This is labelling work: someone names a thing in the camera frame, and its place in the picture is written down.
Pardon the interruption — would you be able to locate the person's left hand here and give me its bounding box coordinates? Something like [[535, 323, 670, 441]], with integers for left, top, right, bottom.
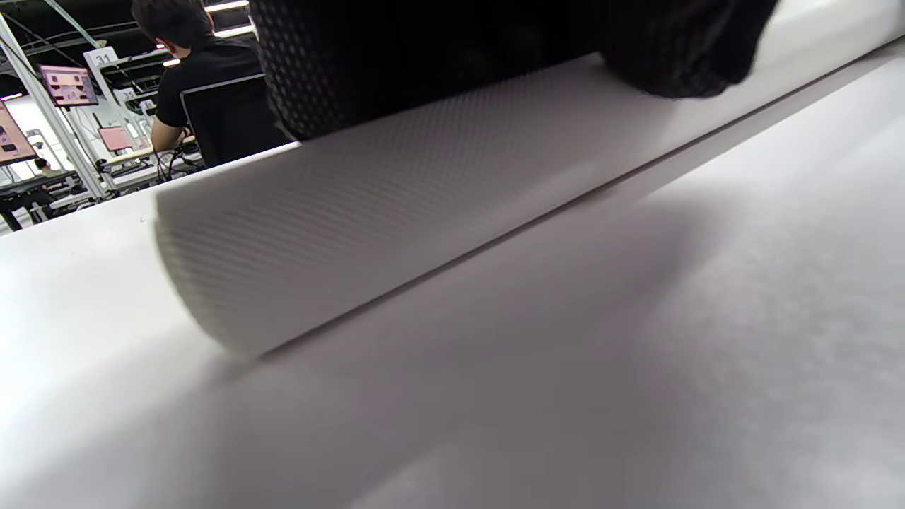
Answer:
[[247, 0, 778, 141]]

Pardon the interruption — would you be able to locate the green striped paper sheet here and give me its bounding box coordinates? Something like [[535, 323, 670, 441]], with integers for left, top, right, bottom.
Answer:
[[153, 0, 905, 358]]

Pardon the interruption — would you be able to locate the computer monitor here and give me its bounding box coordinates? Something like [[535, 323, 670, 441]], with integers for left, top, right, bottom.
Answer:
[[0, 101, 38, 168], [98, 125, 136, 153], [38, 64, 100, 107]]

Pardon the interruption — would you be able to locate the silver aluminium frame post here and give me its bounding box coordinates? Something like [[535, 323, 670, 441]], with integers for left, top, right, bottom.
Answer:
[[0, 13, 108, 201]]

